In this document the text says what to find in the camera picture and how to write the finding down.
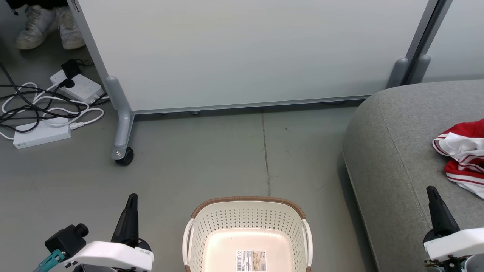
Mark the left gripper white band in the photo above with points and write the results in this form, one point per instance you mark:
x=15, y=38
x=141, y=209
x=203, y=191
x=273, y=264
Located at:
x=113, y=255

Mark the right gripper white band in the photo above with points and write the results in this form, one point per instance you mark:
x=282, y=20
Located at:
x=461, y=241

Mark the red garment with white panel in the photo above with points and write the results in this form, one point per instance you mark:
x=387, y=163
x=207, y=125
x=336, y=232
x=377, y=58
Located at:
x=463, y=145

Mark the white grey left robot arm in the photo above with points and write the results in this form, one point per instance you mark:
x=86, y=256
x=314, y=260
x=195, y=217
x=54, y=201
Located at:
x=90, y=269

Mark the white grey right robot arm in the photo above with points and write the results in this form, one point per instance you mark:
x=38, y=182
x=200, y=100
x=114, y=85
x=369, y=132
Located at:
x=474, y=264

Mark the cream perforated laundry basket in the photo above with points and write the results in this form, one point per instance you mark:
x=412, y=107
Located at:
x=247, y=223

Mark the black caster wheel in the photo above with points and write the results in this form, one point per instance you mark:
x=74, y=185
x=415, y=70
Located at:
x=126, y=158

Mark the grey fabric sofa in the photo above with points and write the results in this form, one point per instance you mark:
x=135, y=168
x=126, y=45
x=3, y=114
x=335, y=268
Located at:
x=397, y=151

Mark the long grey partition foot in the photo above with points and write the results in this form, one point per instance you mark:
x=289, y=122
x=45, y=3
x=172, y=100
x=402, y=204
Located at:
x=123, y=124

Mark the flat white box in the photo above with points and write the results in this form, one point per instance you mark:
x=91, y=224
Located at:
x=41, y=135

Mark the white barcode label sticker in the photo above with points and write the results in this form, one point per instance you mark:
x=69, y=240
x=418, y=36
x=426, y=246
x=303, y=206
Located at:
x=251, y=260

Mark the white power strip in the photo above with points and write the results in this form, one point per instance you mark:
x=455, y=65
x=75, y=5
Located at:
x=81, y=87

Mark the short grey partition foot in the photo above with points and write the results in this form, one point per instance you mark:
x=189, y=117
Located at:
x=399, y=73
x=421, y=70

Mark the black plug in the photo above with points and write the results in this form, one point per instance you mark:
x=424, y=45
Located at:
x=66, y=83

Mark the black power adapter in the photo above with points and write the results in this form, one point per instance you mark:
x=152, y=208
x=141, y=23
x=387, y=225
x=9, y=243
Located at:
x=70, y=68

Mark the narrow white partition panel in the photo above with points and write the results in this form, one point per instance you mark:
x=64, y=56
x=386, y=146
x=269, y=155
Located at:
x=461, y=37

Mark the white sneaker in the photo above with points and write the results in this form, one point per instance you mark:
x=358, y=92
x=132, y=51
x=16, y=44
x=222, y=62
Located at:
x=70, y=30
x=36, y=26

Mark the large white partition panel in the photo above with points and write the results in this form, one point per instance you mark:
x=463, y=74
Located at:
x=245, y=49

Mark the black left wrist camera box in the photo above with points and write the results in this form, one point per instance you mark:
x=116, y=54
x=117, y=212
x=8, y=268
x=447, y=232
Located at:
x=66, y=240

